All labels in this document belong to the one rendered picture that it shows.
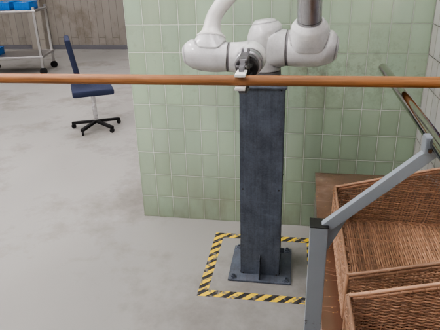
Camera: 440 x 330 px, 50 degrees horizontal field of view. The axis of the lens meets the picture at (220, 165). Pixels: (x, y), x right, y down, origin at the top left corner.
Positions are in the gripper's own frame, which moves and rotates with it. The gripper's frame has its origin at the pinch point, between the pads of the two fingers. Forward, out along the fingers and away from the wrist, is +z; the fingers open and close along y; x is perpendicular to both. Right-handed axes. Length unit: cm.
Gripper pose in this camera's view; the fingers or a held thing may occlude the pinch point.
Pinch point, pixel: (241, 80)
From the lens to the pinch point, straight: 135.9
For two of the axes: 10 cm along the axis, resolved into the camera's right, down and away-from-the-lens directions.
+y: 0.2, 9.2, 4.0
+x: -9.9, -0.4, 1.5
